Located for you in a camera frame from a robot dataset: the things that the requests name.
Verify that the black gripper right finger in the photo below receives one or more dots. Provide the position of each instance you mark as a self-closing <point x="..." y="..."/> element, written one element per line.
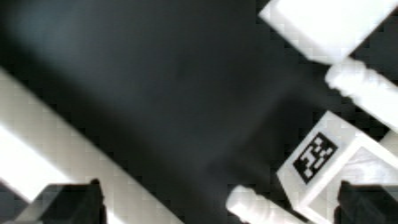
<point x="366" y="204"/>

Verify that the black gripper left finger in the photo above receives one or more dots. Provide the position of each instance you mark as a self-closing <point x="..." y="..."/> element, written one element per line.
<point x="68" y="204"/>

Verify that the white chair seat part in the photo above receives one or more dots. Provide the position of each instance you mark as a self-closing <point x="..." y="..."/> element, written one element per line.
<point x="338" y="156"/>

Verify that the white chair leg with tag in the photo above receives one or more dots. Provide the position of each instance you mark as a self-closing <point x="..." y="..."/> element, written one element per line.
<point x="254" y="209"/>

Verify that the white chair leg block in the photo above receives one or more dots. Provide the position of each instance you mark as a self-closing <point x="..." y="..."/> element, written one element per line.
<point x="368" y="88"/>

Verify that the white U-shaped boundary frame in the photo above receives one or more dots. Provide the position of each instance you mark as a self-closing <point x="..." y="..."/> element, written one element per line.
<point x="48" y="156"/>

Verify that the white chair back frame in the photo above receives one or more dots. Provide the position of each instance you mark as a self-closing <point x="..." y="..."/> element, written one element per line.
<point x="325" y="25"/>

